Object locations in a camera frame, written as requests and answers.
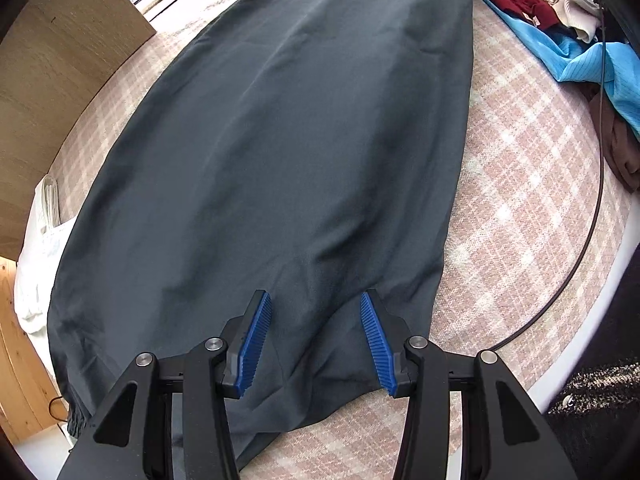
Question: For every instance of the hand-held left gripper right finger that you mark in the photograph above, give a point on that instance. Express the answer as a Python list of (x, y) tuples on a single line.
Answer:
[(376, 342)]

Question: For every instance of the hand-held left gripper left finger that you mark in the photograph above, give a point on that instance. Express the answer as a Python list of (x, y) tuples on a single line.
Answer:
[(255, 340)]

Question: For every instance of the dark grey pants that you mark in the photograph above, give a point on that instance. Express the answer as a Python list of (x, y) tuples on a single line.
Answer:
[(280, 160)]

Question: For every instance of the pink plaid bed blanket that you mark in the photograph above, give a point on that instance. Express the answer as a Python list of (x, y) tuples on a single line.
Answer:
[(520, 220)]

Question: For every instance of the white cloth bag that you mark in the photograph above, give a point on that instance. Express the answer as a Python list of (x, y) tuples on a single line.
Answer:
[(42, 255)]

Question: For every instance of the person's dark patterned clothing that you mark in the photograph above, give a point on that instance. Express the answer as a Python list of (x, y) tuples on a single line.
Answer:
[(595, 410)]

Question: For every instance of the brown garment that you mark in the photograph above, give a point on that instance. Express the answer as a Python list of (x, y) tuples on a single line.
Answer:
[(617, 140)]

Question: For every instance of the blue garment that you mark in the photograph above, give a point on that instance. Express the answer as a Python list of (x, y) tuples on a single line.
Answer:
[(575, 55)]

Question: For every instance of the wooden cabinet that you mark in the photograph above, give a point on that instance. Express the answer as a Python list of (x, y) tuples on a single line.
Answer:
[(60, 40)]

